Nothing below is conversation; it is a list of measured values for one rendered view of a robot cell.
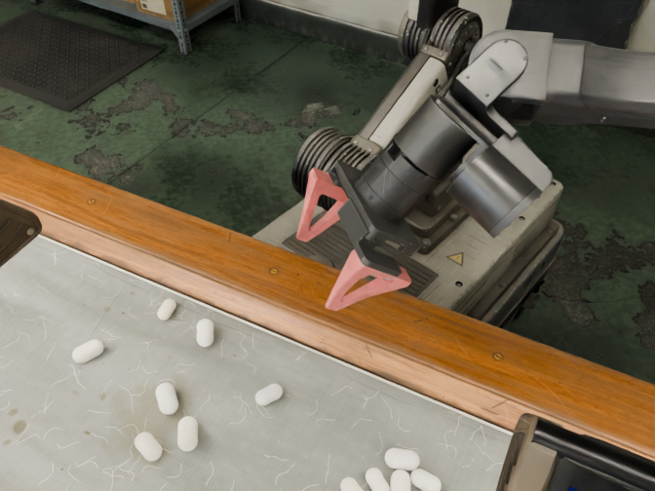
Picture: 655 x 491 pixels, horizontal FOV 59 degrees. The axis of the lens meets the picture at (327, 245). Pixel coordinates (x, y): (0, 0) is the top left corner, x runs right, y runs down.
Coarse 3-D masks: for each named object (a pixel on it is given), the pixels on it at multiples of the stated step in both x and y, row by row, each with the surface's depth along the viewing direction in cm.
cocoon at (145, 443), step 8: (144, 432) 62; (136, 440) 62; (144, 440) 61; (152, 440) 62; (136, 448) 62; (144, 448) 61; (152, 448) 61; (160, 448) 61; (144, 456) 61; (152, 456) 61; (160, 456) 61
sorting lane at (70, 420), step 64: (64, 256) 82; (0, 320) 75; (64, 320) 75; (128, 320) 75; (192, 320) 75; (0, 384) 68; (64, 384) 68; (128, 384) 68; (192, 384) 68; (256, 384) 68; (320, 384) 68; (384, 384) 68; (0, 448) 63; (64, 448) 63; (128, 448) 63; (256, 448) 63; (320, 448) 63; (384, 448) 63; (448, 448) 63
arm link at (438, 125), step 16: (432, 96) 50; (448, 96) 50; (416, 112) 50; (432, 112) 48; (448, 112) 48; (464, 112) 49; (416, 128) 49; (432, 128) 48; (448, 128) 48; (464, 128) 48; (480, 128) 49; (400, 144) 50; (416, 144) 49; (432, 144) 48; (448, 144) 48; (464, 144) 49; (480, 144) 48; (416, 160) 49; (432, 160) 49; (448, 160) 49
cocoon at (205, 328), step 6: (198, 324) 72; (204, 324) 72; (210, 324) 72; (198, 330) 71; (204, 330) 71; (210, 330) 71; (198, 336) 71; (204, 336) 70; (210, 336) 71; (198, 342) 71; (204, 342) 70; (210, 342) 71
